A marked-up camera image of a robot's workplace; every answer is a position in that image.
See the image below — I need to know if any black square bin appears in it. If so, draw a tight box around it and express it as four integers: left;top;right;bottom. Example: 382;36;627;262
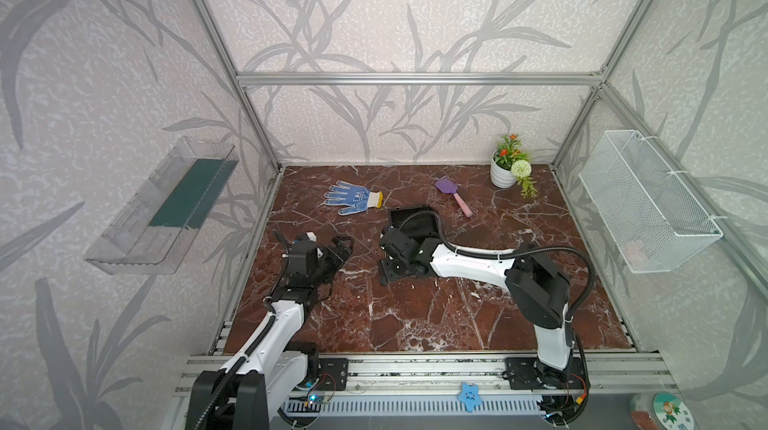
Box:
377;205;444;286

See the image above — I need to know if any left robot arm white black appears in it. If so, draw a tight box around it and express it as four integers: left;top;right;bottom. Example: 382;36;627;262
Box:
185;232;354;429

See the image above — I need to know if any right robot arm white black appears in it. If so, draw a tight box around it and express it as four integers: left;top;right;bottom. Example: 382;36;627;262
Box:
379;207;596;389

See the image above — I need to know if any blue white work glove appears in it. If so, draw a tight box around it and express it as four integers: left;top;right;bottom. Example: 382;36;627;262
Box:
324;180;383;216

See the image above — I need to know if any purple pink toy spatula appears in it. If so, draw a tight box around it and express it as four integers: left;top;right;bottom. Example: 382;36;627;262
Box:
435;178;473;218

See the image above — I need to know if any potted artificial flower plant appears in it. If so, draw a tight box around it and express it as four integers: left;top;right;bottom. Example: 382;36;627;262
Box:
490;134;538;198

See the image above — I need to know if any blue star sticker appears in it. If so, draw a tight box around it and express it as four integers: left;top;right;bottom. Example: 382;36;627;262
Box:
457;382;483;413

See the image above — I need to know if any round green cartoon tin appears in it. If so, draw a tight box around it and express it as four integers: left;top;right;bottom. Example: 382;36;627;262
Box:
629;392;697;430

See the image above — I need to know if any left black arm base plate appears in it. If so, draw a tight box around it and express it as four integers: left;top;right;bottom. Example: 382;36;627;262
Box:
297;358;349;392

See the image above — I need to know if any clear plastic wall tray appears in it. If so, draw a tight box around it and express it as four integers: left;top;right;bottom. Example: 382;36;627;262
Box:
84;137;239;275

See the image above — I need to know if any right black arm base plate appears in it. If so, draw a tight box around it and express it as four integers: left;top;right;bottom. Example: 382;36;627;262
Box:
502;357;590;391

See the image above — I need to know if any aluminium front rail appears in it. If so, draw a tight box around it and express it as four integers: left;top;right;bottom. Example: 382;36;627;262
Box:
173;353;679;399

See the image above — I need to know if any white wire mesh basket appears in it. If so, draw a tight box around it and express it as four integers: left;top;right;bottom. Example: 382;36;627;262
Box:
579;130;723;274

